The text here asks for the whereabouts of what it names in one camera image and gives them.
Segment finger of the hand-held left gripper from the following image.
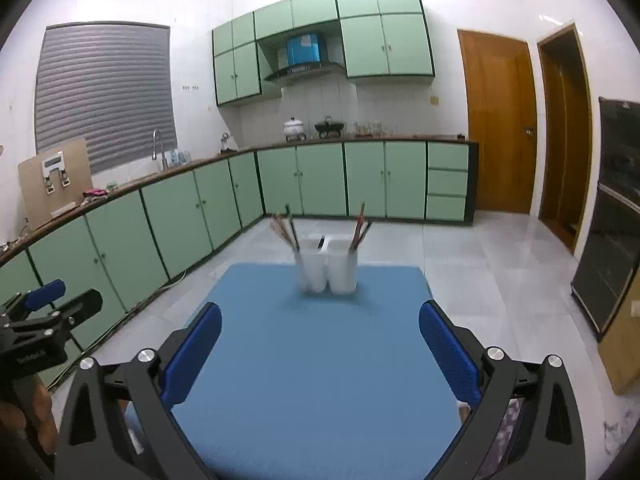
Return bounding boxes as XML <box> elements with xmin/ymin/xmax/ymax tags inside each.
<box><xmin>30</xmin><ymin>288</ymin><xmax>104</xmax><ymax>333</ymax></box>
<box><xmin>10</xmin><ymin>280</ymin><xmax>67</xmax><ymax>313</ymax></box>

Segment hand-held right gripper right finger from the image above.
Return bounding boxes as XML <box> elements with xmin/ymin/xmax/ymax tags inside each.
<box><xmin>419</xmin><ymin>300</ymin><xmax>586</xmax><ymax>480</ymax></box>

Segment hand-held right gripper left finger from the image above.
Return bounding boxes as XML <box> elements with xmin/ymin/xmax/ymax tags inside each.
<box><xmin>55</xmin><ymin>302</ymin><xmax>223</xmax><ymax>480</ymax></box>

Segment white plastic utensil holder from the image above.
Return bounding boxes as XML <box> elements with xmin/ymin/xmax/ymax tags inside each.
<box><xmin>293</xmin><ymin>234</ymin><xmax>359</xmax><ymax>296</ymax></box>

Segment person's left hand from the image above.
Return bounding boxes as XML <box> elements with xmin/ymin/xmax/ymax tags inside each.
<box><xmin>0</xmin><ymin>386</ymin><xmax>57</xmax><ymax>463</ymax></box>

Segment patterned cloth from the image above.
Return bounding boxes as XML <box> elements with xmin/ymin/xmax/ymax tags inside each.
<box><xmin>475</xmin><ymin>396</ymin><xmax>527</xmax><ymax>479</ymax></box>

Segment wooden board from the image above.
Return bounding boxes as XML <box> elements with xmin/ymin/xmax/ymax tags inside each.
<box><xmin>18</xmin><ymin>138</ymin><xmax>94</xmax><ymax>231</ymax></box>

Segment blue table mat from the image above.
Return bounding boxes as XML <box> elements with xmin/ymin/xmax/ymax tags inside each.
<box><xmin>125</xmin><ymin>262</ymin><xmax>482</xmax><ymax>479</ymax></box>

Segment green lower kitchen cabinets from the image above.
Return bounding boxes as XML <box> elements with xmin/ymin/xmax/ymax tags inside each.
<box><xmin>0</xmin><ymin>137</ymin><xmax>480</xmax><ymax>361</ymax></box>

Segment green kitchen cabinets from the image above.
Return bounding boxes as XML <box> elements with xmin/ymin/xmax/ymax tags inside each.
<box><xmin>212</xmin><ymin>0</ymin><xmax>436</xmax><ymax>108</ymax></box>
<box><xmin>0</xmin><ymin>137</ymin><xmax>480</xmax><ymax>361</ymax></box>

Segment metal faucet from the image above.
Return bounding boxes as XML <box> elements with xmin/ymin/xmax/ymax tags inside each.
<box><xmin>151</xmin><ymin>129</ymin><xmax>169</xmax><ymax>171</ymax></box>

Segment cardboard box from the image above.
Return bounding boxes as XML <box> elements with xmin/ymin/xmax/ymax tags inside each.
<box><xmin>597</xmin><ymin>299</ymin><xmax>640</xmax><ymax>397</ymax></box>

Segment grey window blind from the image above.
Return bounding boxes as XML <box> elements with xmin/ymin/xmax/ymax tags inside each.
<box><xmin>35</xmin><ymin>22</ymin><xmax>179</xmax><ymax>176</ymax></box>

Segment black cabinet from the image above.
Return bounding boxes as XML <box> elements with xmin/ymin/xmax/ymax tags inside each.
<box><xmin>570</xmin><ymin>97</ymin><xmax>640</xmax><ymax>344</ymax></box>

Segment wooden door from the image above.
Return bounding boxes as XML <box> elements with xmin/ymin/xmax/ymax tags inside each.
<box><xmin>457</xmin><ymin>29</ymin><xmax>539</xmax><ymax>215</ymax></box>

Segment glass jars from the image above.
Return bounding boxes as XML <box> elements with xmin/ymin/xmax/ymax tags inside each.
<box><xmin>354</xmin><ymin>120</ymin><xmax>392</xmax><ymax>139</ymax></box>

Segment black wok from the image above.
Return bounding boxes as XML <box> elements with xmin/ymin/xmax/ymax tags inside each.
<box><xmin>314</xmin><ymin>115</ymin><xmax>345</xmax><ymax>140</ymax></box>

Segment range hood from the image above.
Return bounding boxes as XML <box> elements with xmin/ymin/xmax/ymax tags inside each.
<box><xmin>263</xmin><ymin>61</ymin><xmax>346</xmax><ymax>82</ymax></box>

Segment green upper kitchen cabinets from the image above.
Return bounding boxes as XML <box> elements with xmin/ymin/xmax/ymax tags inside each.
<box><xmin>212</xmin><ymin>0</ymin><xmax>436</xmax><ymax>108</ymax></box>

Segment blue appliance box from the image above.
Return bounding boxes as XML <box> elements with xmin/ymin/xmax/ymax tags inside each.
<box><xmin>286</xmin><ymin>32</ymin><xmax>322</xmax><ymax>67</ymax></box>

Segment floor cable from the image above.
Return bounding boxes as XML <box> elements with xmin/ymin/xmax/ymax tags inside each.
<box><xmin>46</xmin><ymin>269</ymin><xmax>187</xmax><ymax>392</ymax></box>

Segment wooden doorway frame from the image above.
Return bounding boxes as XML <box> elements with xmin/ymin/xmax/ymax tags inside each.
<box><xmin>536</xmin><ymin>22</ymin><xmax>594</xmax><ymax>257</ymax></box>

